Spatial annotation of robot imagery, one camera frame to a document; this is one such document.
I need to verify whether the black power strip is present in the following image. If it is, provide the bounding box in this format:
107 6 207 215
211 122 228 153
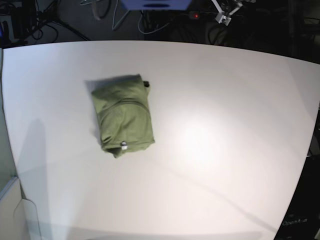
188 10 218 21

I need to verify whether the white cabinet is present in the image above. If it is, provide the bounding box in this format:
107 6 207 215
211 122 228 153
0 177 42 240

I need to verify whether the white ID label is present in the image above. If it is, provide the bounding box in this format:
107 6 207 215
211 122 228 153
120 141 128 151

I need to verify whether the black OpenArm box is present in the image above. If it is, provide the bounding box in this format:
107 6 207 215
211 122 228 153
275 155 320 240

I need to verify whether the green T-shirt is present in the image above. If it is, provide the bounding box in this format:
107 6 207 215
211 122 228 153
90 74 155 158

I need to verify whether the blue box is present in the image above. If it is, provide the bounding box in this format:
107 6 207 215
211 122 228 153
121 0 192 11

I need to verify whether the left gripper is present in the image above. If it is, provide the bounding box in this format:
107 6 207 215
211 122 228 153
211 0 250 25

